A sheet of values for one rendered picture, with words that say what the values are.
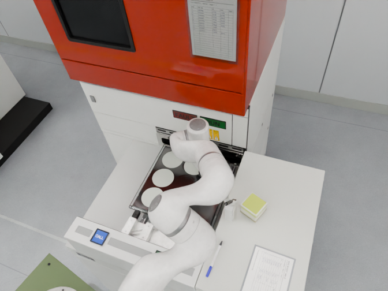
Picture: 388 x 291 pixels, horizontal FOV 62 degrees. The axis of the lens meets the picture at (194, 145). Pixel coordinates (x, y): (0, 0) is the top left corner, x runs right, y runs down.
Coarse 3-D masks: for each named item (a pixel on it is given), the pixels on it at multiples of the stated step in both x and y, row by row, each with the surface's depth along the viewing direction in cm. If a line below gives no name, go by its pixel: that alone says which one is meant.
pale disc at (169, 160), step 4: (168, 152) 157; (172, 152) 157; (164, 156) 156; (168, 156) 156; (172, 156) 156; (164, 160) 155; (168, 160) 154; (172, 160) 154; (176, 160) 154; (180, 160) 154; (164, 164) 153; (168, 164) 153; (172, 164) 153; (176, 164) 153; (180, 164) 152
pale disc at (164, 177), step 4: (156, 172) 151; (160, 172) 150; (164, 172) 150; (168, 172) 150; (172, 172) 150; (152, 176) 149; (156, 176) 149; (160, 176) 149; (164, 176) 149; (168, 176) 149; (172, 176) 148; (152, 180) 148; (156, 180) 148; (160, 180) 148; (164, 180) 147; (168, 180) 147; (172, 180) 147; (156, 184) 146; (160, 184) 146; (164, 184) 146; (168, 184) 146
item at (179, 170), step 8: (160, 160) 155; (160, 168) 152; (168, 168) 151; (176, 168) 151; (176, 176) 148; (184, 176) 148; (192, 176) 148; (152, 184) 146; (176, 184) 146; (184, 184) 145; (136, 200) 142; (144, 208) 139; (192, 208) 137; (200, 208) 137; (208, 208) 137; (216, 208) 136; (200, 216) 135; (208, 216) 135
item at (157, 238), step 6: (138, 222) 137; (138, 228) 136; (132, 234) 134; (138, 234) 134; (156, 234) 133; (162, 234) 133; (150, 240) 132; (156, 240) 132; (162, 240) 132; (168, 240) 131; (162, 246) 130; (168, 246) 130
